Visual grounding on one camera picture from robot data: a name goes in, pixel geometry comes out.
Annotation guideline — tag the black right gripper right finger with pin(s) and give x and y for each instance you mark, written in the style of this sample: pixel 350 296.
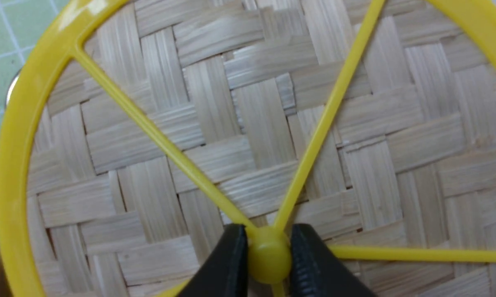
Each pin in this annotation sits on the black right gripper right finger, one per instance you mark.
pixel 316 271

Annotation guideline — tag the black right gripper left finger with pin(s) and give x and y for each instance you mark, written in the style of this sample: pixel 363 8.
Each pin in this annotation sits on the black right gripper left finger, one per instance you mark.
pixel 225 272

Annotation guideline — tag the woven bamboo steamer lid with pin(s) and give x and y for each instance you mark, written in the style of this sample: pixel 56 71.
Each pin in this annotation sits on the woven bamboo steamer lid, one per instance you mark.
pixel 140 129

